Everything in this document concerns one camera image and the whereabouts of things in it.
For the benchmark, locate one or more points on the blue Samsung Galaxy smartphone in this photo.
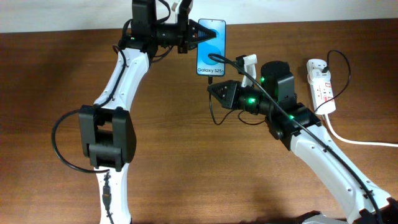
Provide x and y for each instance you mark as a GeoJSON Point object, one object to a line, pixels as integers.
{"type": "Point", "coordinates": [205, 65]}

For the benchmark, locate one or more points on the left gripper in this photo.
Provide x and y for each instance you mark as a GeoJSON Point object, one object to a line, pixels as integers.
{"type": "Point", "coordinates": [183, 44]}

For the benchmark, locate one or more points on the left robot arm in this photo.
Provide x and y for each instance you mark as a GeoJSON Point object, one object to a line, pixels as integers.
{"type": "Point", "coordinates": [107, 133]}

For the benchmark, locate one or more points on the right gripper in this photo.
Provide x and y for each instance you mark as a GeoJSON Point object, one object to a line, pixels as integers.
{"type": "Point", "coordinates": [233, 99]}

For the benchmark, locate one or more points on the white USB charger adapter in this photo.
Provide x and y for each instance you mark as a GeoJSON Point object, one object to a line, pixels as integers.
{"type": "Point", "coordinates": [315, 72]}

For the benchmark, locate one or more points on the white power strip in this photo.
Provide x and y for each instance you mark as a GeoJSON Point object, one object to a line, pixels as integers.
{"type": "Point", "coordinates": [322, 97]}

